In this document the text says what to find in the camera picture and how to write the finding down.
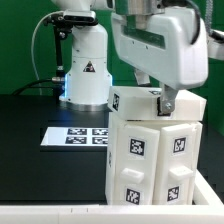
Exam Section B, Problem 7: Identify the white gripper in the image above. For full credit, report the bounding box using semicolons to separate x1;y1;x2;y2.
111;7;208;116

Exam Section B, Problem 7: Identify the white cabinet door block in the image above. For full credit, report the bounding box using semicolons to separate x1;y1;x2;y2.
108;86;206;121

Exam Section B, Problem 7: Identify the white cabinet door panel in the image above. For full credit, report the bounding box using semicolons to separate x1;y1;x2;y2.
113;124;160;205
153;124;197;205

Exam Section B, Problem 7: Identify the white cabinet body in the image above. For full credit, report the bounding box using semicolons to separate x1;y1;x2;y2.
105;113;202;205

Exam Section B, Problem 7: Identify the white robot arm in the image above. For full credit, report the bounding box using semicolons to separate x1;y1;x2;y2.
51;0;224;114

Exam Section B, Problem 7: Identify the white marker sheet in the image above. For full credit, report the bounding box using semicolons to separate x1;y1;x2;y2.
41;127;108;147

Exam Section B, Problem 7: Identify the white L-shaped workspace border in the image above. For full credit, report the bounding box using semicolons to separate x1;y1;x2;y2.
0;173;224;224

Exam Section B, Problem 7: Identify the black camera on stand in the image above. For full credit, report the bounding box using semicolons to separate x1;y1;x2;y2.
44;10;98;97

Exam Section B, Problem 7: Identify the black cable on table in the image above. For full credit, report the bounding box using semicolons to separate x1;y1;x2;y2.
11;78;64;97

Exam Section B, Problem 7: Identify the grey camera cable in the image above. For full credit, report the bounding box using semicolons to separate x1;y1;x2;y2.
30;10;64;97

